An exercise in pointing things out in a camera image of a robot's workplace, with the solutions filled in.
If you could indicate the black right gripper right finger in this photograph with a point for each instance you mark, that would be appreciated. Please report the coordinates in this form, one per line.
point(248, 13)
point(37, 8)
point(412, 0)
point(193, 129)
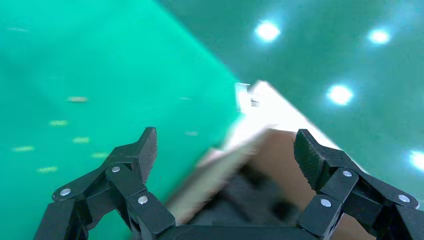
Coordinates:
point(344, 192)

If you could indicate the large open cardboard carton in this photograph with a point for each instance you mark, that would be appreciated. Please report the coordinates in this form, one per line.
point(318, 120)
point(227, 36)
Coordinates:
point(275, 149)

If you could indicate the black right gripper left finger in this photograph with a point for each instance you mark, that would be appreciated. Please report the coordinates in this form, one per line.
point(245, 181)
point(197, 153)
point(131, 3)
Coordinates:
point(126, 185)

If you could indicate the black foam insert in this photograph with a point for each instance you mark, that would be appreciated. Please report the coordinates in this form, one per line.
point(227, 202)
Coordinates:
point(251, 195)

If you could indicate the large green table cloth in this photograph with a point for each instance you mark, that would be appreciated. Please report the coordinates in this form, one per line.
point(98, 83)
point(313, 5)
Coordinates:
point(99, 66)

